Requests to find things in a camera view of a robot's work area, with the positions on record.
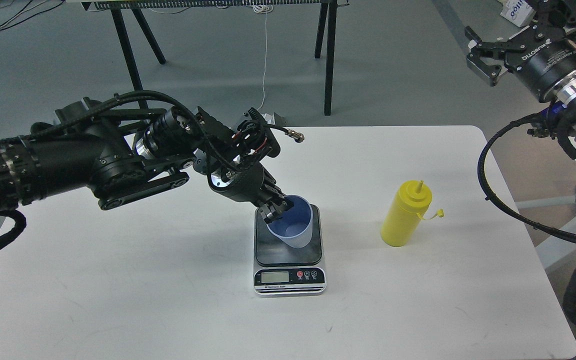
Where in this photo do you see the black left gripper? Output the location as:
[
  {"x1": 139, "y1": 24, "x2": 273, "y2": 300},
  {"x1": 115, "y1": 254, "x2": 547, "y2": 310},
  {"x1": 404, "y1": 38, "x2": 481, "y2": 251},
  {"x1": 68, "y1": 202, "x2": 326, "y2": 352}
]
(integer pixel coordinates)
[{"x1": 208, "y1": 163, "x2": 294, "y2": 224}]

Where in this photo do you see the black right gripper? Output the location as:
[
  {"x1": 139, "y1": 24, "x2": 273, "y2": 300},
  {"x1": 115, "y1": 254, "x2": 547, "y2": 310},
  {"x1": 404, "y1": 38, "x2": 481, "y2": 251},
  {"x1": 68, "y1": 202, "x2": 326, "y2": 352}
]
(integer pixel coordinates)
[{"x1": 464, "y1": 0, "x2": 576, "y2": 103}]

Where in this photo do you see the blue plastic cup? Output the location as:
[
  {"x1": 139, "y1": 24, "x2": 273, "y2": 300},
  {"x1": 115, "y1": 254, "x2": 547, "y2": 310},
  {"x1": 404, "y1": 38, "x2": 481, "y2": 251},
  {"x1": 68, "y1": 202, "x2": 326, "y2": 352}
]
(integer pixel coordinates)
[{"x1": 267, "y1": 194, "x2": 314, "y2": 249}]

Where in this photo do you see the yellow squeeze bottle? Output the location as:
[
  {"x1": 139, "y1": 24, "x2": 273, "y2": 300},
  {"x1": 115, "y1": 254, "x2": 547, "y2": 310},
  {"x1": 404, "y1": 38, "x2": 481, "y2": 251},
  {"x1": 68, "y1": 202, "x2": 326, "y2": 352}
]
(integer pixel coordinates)
[{"x1": 380, "y1": 180, "x2": 433, "y2": 248}]

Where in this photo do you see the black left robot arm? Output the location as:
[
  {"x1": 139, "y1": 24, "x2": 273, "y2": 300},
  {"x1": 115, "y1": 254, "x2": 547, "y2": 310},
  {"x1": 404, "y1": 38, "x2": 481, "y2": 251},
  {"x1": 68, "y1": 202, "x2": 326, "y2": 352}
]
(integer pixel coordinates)
[{"x1": 0, "y1": 89, "x2": 305, "y2": 250}]

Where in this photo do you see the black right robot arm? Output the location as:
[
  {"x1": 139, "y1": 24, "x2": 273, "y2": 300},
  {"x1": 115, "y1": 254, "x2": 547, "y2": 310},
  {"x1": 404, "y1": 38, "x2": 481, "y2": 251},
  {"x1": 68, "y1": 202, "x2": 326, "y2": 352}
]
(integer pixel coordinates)
[{"x1": 446, "y1": 0, "x2": 576, "y2": 330}]

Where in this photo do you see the digital kitchen scale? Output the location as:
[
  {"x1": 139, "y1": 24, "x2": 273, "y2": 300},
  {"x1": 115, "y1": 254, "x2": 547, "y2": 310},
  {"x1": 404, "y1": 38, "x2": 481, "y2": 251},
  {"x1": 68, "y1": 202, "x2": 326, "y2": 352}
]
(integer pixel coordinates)
[{"x1": 253, "y1": 205, "x2": 327, "y2": 297}]

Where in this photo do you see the white cardboard box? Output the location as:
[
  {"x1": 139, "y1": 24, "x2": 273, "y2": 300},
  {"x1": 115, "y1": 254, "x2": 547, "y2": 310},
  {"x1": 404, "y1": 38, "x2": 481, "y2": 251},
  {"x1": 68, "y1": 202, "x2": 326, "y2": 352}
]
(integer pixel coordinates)
[{"x1": 499, "y1": 0, "x2": 537, "y2": 28}]

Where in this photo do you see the white power adapter on floor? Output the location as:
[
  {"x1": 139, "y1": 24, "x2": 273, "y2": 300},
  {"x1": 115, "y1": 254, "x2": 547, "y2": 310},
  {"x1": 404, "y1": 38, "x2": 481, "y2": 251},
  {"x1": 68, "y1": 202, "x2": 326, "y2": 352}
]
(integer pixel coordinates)
[{"x1": 262, "y1": 112, "x2": 287, "y2": 127}]

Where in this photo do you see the white hanging cable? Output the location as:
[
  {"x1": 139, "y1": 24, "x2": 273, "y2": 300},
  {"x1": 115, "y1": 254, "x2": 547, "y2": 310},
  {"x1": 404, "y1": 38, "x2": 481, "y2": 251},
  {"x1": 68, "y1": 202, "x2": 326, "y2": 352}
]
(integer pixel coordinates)
[{"x1": 253, "y1": 2, "x2": 275, "y2": 118}]

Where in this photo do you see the black trestle table frame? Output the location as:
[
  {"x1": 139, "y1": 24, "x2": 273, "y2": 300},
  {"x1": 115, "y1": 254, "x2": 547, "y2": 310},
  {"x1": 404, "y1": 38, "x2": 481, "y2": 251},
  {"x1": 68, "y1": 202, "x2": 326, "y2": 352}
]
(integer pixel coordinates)
[{"x1": 73, "y1": 0, "x2": 350, "y2": 117}]

